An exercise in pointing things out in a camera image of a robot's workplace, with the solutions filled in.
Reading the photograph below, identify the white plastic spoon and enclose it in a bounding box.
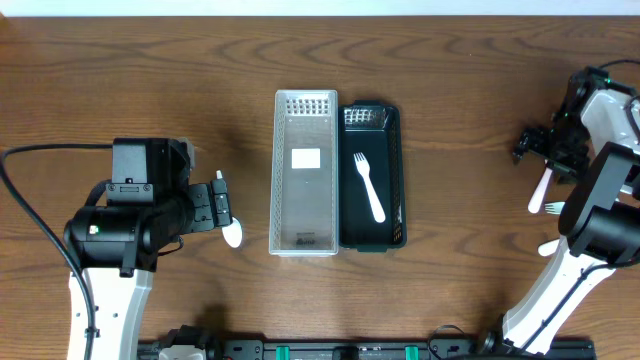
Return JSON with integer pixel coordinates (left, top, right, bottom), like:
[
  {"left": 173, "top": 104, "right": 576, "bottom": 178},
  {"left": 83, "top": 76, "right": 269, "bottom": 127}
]
[{"left": 215, "top": 169, "right": 244, "bottom": 250}]

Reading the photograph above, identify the pink-white plastic fork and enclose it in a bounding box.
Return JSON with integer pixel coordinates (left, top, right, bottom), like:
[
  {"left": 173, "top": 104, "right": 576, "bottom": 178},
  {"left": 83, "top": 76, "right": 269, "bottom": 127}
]
[{"left": 354, "top": 152, "right": 386, "bottom": 223}]

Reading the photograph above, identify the light green plastic fork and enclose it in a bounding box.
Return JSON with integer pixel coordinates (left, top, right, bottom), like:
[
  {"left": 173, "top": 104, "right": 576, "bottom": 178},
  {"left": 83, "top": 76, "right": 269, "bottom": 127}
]
[{"left": 544, "top": 201, "right": 565, "bottom": 215}]

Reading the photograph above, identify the white plastic fork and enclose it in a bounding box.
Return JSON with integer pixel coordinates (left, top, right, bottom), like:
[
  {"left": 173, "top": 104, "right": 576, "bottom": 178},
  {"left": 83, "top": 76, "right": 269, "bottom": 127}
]
[{"left": 537, "top": 239, "right": 560, "bottom": 257}]

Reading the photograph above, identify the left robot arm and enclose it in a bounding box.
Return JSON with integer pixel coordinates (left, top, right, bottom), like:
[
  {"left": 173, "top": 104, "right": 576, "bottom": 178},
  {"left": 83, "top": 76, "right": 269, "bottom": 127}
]
[{"left": 64, "top": 178, "right": 243, "bottom": 359}]

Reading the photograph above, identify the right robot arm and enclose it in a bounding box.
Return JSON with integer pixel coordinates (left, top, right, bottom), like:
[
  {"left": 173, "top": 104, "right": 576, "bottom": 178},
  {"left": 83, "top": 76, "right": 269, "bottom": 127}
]
[{"left": 476, "top": 64, "right": 639, "bottom": 359}]

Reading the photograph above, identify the black plastic basket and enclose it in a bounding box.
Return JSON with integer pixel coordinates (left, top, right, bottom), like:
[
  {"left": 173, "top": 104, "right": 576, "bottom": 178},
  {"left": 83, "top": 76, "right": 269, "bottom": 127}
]
[{"left": 338, "top": 100, "right": 407, "bottom": 253}]

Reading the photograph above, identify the pink plastic spoon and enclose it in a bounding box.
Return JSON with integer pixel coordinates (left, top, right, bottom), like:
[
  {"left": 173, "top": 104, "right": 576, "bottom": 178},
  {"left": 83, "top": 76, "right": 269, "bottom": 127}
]
[{"left": 527, "top": 167, "right": 553, "bottom": 214}]

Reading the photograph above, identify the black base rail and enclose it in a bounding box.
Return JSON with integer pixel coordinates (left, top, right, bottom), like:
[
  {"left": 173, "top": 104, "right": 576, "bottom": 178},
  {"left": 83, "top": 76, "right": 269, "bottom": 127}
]
[{"left": 137, "top": 324, "right": 599, "bottom": 360}]

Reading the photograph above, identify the clear plastic basket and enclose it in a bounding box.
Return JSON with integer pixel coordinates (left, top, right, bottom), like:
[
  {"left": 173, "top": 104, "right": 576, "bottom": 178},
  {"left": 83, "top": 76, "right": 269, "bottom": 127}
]
[{"left": 269, "top": 90, "right": 339, "bottom": 257}]

